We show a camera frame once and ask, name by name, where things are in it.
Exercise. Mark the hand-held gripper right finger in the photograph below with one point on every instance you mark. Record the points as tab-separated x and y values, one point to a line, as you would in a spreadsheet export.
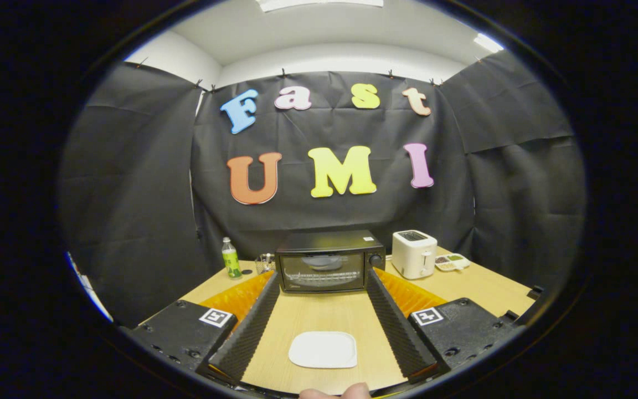
396	332

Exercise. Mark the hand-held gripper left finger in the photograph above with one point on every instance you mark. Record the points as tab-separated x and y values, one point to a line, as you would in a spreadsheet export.
247	332

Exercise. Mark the black toaster oven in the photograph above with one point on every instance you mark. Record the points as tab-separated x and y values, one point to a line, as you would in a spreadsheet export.
324	243

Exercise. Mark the white pop-up toaster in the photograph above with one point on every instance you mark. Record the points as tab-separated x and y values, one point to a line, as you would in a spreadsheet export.
413	257

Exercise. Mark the small clear glass cup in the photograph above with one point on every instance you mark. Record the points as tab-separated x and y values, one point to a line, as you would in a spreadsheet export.
265	265

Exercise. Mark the green label drink bottle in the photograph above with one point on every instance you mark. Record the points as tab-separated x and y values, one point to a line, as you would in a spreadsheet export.
231	263

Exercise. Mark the white square plate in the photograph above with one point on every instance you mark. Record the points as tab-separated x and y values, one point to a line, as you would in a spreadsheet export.
323	350

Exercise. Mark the white compartment snack tray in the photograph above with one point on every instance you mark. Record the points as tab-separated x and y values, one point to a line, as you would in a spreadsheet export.
452	261

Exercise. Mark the small ceiling light panel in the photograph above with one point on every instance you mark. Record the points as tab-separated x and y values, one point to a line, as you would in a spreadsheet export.
488	43

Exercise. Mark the large ceiling light panel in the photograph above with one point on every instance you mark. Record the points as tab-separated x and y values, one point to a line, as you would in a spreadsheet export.
319	4

